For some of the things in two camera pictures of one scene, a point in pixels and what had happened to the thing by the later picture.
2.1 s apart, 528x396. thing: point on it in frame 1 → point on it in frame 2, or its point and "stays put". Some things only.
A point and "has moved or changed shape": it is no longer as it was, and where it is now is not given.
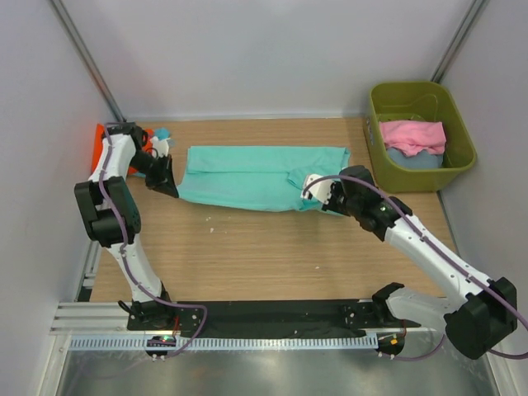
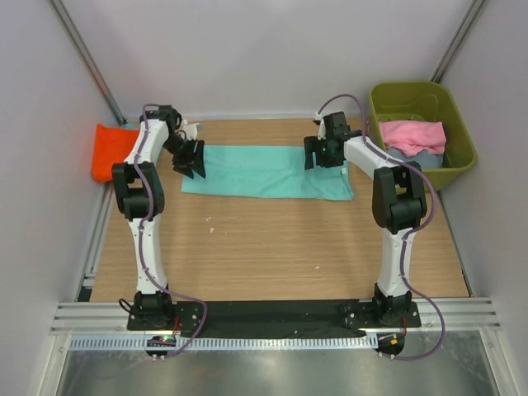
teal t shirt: x=258 y=177 has moved or changed shape
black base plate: x=183 y=316 stays put
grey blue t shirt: x=422 y=159 stays put
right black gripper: x=330 y=205 → x=313 y=144
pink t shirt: x=415 y=137 stays put
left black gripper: x=162 y=183 → x=186 y=164
